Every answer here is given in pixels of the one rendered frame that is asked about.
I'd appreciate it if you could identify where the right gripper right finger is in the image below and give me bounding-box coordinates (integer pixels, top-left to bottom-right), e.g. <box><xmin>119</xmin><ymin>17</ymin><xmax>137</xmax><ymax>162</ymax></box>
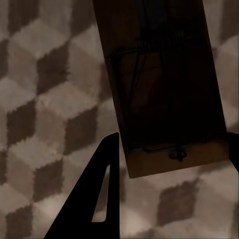
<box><xmin>227</xmin><ymin>132</ymin><xmax>239</xmax><ymax>173</ymax></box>

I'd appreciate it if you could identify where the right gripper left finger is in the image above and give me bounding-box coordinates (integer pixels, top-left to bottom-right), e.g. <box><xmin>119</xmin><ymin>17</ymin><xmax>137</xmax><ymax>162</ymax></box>
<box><xmin>44</xmin><ymin>132</ymin><xmax>120</xmax><ymax>239</ymax></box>

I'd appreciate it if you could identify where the mousetrap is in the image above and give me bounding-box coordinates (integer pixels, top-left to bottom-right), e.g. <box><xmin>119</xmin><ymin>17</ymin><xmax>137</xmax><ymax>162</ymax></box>
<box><xmin>92</xmin><ymin>0</ymin><xmax>229</xmax><ymax>179</ymax></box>

